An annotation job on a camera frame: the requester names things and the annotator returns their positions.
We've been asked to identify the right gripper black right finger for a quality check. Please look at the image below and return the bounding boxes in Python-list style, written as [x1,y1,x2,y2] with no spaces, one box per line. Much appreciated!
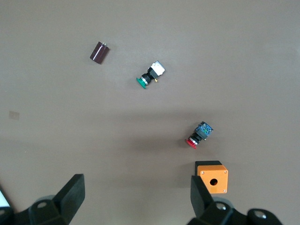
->
[187,175,285,225]

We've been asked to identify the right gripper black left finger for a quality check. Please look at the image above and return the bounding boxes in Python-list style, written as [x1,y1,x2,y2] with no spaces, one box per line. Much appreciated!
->
[14,173,85,225]

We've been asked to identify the red push button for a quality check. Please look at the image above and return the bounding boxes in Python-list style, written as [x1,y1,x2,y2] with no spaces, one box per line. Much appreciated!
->
[185,121,214,150]

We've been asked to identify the green push button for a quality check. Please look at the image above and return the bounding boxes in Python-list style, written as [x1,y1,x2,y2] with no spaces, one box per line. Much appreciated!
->
[135,60,166,90]

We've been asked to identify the dark cylindrical capacitor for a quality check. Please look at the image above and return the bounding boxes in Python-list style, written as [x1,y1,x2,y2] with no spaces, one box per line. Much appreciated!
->
[89,41,111,65]

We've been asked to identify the orange button enclosure box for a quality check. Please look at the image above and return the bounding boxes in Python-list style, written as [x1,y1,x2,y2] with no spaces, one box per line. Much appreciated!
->
[195,160,229,194]

